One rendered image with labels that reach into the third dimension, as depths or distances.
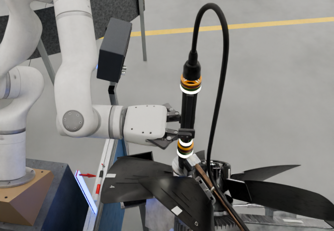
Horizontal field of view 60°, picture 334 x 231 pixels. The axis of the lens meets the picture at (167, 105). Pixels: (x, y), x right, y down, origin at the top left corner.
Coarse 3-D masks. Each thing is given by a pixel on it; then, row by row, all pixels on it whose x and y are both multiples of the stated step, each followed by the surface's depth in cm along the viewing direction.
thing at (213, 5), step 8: (200, 8) 46; (208, 8) 44; (216, 8) 43; (200, 16) 47; (224, 16) 42; (224, 24) 43; (224, 32) 43; (192, 40) 52; (224, 40) 44; (192, 48) 53; (224, 48) 44; (224, 56) 45; (224, 64) 46; (224, 72) 48; (224, 80) 49; (216, 104) 54; (216, 112) 55; (216, 120) 57; (208, 144) 64; (208, 152) 66; (208, 160) 68; (208, 168) 70; (216, 184) 70; (224, 200) 69; (232, 208) 68; (240, 224) 66
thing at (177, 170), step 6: (174, 162) 86; (186, 162) 78; (192, 162) 77; (198, 162) 77; (174, 168) 85; (180, 168) 85; (186, 168) 79; (192, 168) 77; (180, 174) 84; (186, 174) 82
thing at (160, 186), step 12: (144, 180) 68; (156, 180) 70; (168, 180) 73; (180, 180) 77; (192, 180) 81; (156, 192) 65; (168, 192) 68; (180, 192) 71; (192, 192) 75; (204, 192) 82; (168, 204) 63; (180, 204) 66; (192, 204) 70; (204, 204) 76; (180, 216) 61; (192, 216) 65; (204, 216) 70; (192, 228) 60; (204, 228) 64
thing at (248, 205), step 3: (234, 204) 96; (237, 204) 96; (240, 204) 96; (243, 204) 96; (246, 204) 97; (249, 204) 96; (252, 204) 97; (255, 204) 97; (234, 207) 95; (237, 207) 96; (240, 207) 96; (243, 207) 96; (249, 207) 96; (252, 207) 97; (255, 207) 97; (258, 207) 97; (261, 207) 97; (264, 207) 97; (267, 207) 98
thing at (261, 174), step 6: (258, 168) 100; (264, 168) 101; (270, 168) 102; (276, 168) 104; (282, 168) 105; (288, 168) 107; (246, 174) 100; (252, 174) 102; (258, 174) 105; (264, 174) 107; (270, 174) 110; (276, 174) 114; (240, 180) 102; (258, 180) 112
